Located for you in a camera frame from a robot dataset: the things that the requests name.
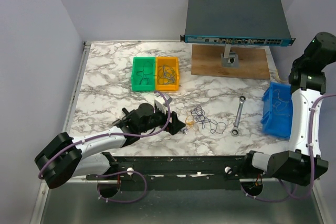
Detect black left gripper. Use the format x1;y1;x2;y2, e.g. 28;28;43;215
140;105;185;135

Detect yellow cable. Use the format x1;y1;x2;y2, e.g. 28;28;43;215
185;115;200;132
270;89;292;117

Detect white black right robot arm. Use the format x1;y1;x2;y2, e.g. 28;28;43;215
241;32;335;186

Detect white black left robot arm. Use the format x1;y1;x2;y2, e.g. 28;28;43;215
34;103;185;189

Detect black pipe fitting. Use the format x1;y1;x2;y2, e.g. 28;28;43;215
112;108;133;126

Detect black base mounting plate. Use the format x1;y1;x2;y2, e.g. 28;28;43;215
86;154;264;191

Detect orange plastic bin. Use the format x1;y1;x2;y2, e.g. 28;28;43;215
155;57;180;92

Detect silver ratchet wrench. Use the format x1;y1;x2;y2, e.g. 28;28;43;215
231;95;246;136

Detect green plastic bin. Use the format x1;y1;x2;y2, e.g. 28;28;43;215
131;57;156;92

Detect brown wooden board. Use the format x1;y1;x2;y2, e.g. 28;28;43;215
191;45;270;80

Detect grey metal stand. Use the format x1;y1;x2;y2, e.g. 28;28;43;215
220;45;239;68

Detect blue plastic bin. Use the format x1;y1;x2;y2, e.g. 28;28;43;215
260;82;293;138

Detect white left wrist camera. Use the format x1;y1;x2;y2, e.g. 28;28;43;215
154;93;173;113

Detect grey network switch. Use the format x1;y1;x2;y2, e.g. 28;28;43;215
180;0;295;47

